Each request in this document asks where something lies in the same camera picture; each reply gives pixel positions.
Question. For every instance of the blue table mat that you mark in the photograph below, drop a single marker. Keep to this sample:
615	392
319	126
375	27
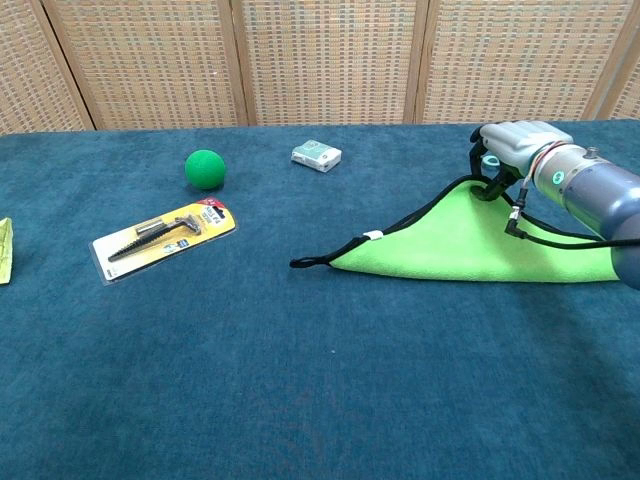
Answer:
250	375

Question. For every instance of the mint green brush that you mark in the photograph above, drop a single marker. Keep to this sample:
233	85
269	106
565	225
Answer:
484	161

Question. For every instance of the green foam ball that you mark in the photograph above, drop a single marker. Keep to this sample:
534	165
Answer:
205	169

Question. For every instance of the white tissue pack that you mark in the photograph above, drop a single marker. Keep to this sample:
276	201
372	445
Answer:
316	156

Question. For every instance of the crumpled yellow snack wrapper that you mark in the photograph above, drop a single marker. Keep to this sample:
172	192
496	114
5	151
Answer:
5	250

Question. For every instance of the razor in yellow blister pack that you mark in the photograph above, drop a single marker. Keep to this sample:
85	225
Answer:
160	240

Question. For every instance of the woven bamboo folding screen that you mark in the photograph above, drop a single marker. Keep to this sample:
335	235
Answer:
320	60

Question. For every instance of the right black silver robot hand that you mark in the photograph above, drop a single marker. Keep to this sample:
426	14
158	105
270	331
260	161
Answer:
515	140

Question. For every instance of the grey and green cloth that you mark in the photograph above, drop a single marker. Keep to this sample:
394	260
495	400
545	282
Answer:
450	250

